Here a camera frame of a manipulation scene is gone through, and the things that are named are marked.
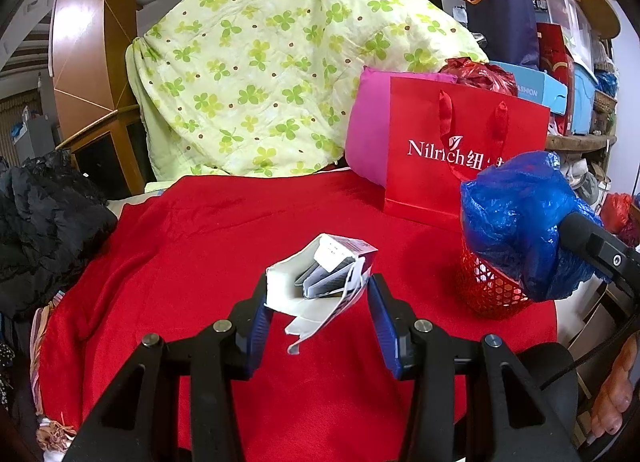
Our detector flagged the striped fringed cloth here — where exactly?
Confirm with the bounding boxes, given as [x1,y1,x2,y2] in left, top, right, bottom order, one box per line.
[30,292,76,453]

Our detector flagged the green clover print blanket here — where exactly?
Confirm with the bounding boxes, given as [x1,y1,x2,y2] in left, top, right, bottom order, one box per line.
[125,0,491,178]

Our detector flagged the clear plastic storage box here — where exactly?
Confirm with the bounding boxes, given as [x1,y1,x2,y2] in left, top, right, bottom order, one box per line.
[525,0,593,63]

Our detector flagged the red tablecloth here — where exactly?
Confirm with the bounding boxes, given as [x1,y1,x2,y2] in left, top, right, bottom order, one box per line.
[37,169,558,462]

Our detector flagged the red gift box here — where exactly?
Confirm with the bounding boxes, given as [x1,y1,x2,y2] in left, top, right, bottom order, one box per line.
[537,22,576,135]

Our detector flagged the blue plastic bin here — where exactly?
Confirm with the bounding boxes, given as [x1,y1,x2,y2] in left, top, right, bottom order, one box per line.
[572,64,598,135]

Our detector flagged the black cable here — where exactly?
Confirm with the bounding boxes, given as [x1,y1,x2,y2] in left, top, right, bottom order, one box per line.
[540,314,640,390]

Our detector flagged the pink cushion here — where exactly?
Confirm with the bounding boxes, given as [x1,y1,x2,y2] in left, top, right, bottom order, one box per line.
[345,66,458,188]

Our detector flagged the light blue cardboard box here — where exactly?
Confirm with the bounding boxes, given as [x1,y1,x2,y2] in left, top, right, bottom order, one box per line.
[492,61,568,115]

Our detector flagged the person's bare foot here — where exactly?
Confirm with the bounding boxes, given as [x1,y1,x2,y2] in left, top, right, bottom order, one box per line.
[590,332,640,445]

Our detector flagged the torn white paper carton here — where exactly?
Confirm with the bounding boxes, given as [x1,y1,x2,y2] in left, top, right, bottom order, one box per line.
[265,233,377,355]

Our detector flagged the dark round object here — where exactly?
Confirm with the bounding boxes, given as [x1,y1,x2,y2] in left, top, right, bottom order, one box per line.
[520,342,581,443]

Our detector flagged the red paper gift bag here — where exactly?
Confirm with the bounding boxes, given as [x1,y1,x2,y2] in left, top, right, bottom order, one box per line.
[383,76,552,228]

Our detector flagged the blue plastic bag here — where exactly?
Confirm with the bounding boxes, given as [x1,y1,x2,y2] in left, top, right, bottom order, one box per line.
[460,151,613,303]

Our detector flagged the crumpled red plastic bag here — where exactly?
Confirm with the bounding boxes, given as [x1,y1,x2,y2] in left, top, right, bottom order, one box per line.
[440,57,519,98]

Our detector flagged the red mesh plastic basket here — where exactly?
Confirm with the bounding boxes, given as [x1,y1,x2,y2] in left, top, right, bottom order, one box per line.
[457,234,533,320]

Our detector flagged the black padded jacket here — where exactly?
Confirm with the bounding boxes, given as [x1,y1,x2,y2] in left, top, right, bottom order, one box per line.
[0,149,118,323]

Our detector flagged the navy bag with orange handles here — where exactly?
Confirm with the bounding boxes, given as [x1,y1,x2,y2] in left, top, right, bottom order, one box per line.
[462,0,541,70]

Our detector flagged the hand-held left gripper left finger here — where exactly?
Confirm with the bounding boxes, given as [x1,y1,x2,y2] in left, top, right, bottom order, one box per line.
[62,272,275,462]

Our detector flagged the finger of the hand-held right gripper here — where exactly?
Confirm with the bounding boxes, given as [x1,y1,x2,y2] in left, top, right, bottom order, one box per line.
[557,212,640,293]

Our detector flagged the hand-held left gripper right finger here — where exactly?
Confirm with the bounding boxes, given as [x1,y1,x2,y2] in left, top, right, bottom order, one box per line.
[367,273,581,462]

